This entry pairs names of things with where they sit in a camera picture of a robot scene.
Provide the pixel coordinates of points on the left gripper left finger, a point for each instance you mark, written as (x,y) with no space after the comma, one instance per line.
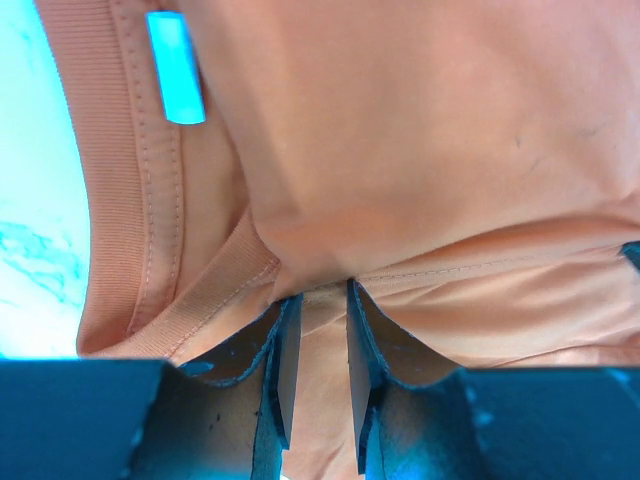
(233,405)

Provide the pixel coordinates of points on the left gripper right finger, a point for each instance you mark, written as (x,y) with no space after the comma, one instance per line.
(410,411)

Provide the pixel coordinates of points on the orange t shirt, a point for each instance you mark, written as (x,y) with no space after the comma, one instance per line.
(473,164)

